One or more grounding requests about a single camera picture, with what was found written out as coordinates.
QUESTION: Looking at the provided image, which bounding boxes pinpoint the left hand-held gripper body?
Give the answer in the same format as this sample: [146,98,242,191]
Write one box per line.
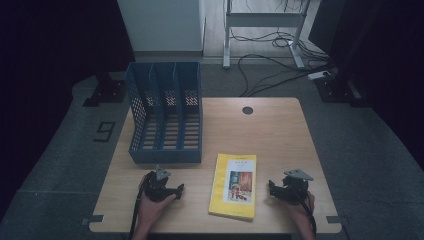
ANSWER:
[142,165,178,203]

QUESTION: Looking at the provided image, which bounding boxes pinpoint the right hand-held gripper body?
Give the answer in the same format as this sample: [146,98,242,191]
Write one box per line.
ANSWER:
[280,168,315,205]

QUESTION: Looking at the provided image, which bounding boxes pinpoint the blue plastic file rack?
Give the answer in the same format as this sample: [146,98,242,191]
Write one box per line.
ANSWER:
[124,61,204,165]

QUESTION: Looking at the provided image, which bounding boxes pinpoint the yellow paperback book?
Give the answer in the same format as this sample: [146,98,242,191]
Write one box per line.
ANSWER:
[208,153,258,222]

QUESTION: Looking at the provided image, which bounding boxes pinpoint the person's left hand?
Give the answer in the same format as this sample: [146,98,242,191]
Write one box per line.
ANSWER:
[136,193,177,232]

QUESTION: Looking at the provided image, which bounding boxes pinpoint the person's right hand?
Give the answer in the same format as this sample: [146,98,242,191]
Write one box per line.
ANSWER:
[285,191,316,229]

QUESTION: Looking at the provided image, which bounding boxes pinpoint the black stand base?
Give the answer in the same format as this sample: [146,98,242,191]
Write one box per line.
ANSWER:
[314,75,364,105]
[82,71,127,108]

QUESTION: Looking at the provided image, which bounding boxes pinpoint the white power strip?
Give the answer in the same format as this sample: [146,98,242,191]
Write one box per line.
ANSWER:
[306,70,332,81]

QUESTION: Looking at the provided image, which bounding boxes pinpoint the white cabinet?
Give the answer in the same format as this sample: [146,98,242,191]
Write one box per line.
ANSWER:
[116,0,207,58]

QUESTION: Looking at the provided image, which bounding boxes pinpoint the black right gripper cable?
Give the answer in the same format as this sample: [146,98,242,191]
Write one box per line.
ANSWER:
[297,193,318,236]

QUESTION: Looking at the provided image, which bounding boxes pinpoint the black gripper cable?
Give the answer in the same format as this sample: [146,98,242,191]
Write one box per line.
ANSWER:
[128,173,152,240]
[297,193,318,236]

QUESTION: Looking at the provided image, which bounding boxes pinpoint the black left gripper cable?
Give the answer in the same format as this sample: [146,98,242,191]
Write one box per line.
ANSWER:
[128,173,152,240]

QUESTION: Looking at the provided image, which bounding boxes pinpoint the black floor cables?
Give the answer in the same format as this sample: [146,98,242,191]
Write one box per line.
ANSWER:
[229,27,336,98]

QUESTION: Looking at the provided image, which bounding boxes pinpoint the white metal desk frame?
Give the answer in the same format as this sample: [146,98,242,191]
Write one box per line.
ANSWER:
[222,0,312,70]

